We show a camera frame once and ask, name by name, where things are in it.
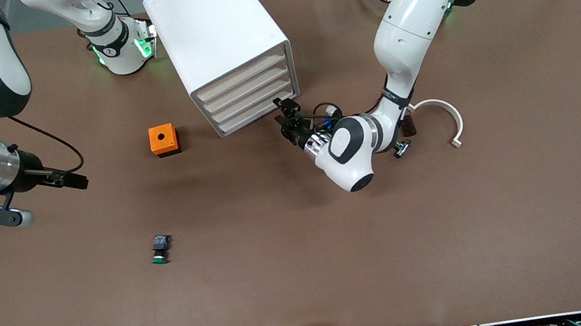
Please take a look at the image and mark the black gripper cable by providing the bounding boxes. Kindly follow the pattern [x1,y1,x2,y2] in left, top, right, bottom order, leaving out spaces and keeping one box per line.
[8,106,86,180]
[311,100,345,126]

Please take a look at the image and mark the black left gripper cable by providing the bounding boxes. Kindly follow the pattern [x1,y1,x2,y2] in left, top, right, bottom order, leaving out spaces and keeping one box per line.
[311,100,345,126]

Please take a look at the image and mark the orange button enclosure box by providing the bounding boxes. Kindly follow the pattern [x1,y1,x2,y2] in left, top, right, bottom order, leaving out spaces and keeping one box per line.
[148,122,182,159]

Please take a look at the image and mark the silver metal fitting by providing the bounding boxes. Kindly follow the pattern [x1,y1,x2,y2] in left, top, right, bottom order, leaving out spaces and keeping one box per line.
[393,139,414,159]

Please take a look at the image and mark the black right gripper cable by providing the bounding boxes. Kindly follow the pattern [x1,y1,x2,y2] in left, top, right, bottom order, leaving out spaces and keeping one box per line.
[8,106,86,180]

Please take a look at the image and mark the white drawer cabinet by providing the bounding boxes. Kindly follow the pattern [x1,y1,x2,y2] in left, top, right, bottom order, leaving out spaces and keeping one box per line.
[142,0,306,147]

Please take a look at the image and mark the white plastic drawer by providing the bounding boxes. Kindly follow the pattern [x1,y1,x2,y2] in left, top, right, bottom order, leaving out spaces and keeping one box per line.
[211,86,301,136]
[190,50,293,104]
[197,62,295,114]
[204,75,297,125]

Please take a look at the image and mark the white curved plastic bracket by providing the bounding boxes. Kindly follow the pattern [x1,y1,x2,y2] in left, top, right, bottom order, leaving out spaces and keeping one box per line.
[407,96,467,155]

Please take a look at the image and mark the green mushroom push button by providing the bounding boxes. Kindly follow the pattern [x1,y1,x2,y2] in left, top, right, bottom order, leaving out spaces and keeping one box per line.
[149,234,173,266]

